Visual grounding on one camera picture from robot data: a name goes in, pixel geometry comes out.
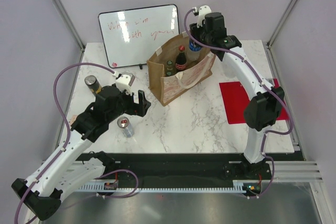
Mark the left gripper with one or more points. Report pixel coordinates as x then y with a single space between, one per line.
134 108

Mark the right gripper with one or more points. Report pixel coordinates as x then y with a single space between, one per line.
195 30

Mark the blue-label water bottle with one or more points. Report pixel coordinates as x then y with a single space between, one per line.
228 71
193 50

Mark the brown canvas tote bag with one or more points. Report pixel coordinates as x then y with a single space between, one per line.
166 89

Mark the Coca-Cola glass bottle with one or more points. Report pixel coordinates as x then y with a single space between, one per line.
181 60

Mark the clear soda water bottle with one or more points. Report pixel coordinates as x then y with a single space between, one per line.
169 73

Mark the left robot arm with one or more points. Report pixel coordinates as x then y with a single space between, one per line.
44 190

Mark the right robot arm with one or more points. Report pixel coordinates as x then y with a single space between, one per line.
232 53

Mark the silver beverage can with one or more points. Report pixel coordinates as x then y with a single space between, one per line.
125 126

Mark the black and yellow can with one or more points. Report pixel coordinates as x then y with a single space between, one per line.
93 84

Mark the white dry-erase board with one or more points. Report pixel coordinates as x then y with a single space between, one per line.
131 36

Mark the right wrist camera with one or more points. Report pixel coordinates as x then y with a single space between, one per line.
201 12

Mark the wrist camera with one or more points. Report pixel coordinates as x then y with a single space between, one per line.
124 82
201 12

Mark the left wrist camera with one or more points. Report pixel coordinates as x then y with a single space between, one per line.
124 82

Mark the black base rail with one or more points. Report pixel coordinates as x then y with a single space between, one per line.
180 170

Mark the white cable duct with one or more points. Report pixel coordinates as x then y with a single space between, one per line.
108 188

